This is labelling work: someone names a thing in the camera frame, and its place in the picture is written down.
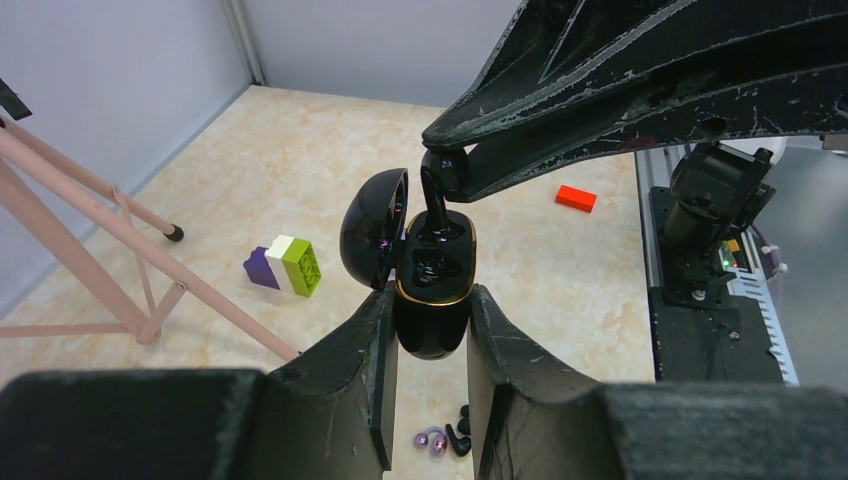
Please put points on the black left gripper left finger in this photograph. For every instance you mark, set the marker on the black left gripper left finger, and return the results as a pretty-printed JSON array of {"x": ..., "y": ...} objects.
[{"x": 327, "y": 414}]

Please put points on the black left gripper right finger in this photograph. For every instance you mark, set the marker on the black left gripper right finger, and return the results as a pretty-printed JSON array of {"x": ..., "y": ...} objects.
[{"x": 532, "y": 416}]

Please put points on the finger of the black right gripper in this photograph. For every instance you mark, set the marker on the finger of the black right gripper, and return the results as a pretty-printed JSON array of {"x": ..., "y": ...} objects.
[{"x": 570, "y": 81}]

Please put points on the black earbud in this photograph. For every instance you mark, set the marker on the black earbud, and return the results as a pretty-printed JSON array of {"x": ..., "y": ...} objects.
[
  {"x": 459, "y": 433},
  {"x": 442, "y": 173}
]

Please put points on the black earbud charging case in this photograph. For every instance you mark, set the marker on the black earbud charging case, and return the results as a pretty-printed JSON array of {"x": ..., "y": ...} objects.
[{"x": 430, "y": 280}]

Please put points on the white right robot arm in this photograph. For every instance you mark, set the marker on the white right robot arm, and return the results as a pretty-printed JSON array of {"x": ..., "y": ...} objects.
[{"x": 717, "y": 191}]

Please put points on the purple ear clip lower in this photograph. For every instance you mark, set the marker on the purple ear clip lower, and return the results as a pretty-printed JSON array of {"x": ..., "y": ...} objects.
[{"x": 434, "y": 439}]

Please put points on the red rectangular block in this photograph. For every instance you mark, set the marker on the red rectangular block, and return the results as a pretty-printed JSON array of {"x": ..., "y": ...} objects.
[{"x": 576, "y": 198}]

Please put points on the purple white green toy block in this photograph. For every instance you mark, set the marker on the purple white green toy block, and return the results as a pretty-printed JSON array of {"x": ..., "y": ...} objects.
[{"x": 288, "y": 264}]

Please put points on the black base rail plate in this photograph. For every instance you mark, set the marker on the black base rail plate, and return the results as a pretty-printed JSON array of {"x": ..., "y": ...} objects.
[{"x": 712, "y": 318}]

